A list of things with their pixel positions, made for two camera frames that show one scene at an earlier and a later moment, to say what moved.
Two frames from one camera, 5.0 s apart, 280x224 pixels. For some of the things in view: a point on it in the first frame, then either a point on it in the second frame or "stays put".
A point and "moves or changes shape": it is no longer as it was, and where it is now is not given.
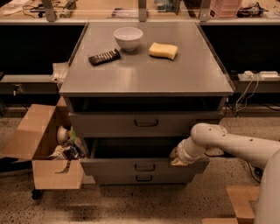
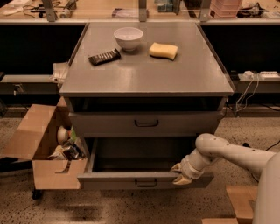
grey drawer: x=137 y=157 moves or changes shape
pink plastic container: x=224 y=8 stays put
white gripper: x=183 y=153 to x=189 y=170
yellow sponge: x=163 y=51 stays put
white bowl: x=128 y=38 stays put
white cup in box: x=62 y=135 stays put
